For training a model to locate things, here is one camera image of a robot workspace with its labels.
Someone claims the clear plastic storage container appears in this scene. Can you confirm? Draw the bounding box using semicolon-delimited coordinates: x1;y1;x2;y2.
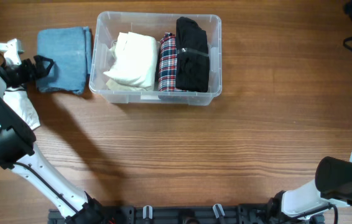
89;11;222;106

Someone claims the white printed shirt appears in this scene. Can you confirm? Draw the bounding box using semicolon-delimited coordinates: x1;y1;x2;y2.
0;87;40;130

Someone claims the cream cloth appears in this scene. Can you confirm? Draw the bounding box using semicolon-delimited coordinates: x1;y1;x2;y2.
104;32;160;91

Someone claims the black garment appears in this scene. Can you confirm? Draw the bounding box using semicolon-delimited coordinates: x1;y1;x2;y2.
175;17;210;92

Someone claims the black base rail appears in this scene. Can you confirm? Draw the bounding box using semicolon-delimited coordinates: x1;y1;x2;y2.
47;203;323;224

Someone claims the plaid flannel shirt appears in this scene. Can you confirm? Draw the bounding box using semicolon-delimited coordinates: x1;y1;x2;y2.
158;32;183;92

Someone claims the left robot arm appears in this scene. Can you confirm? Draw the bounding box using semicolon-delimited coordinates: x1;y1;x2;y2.
0;55;115;223

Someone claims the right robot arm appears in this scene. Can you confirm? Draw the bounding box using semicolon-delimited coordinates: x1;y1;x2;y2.
265;0;352;223

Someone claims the blue denim cloth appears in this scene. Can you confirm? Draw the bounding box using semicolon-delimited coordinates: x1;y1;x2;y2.
36;26;92;95

